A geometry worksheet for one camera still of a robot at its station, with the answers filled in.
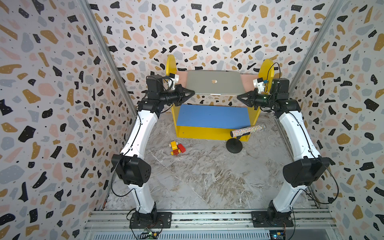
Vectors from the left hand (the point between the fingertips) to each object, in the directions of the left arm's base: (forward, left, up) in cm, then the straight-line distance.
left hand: (196, 92), depth 70 cm
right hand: (0, -20, -3) cm, 21 cm away
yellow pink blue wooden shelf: (+6, -10, -28) cm, 30 cm away
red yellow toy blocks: (-7, +13, -39) cm, 41 cm away
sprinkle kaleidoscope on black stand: (-3, -25, -41) cm, 48 cm away
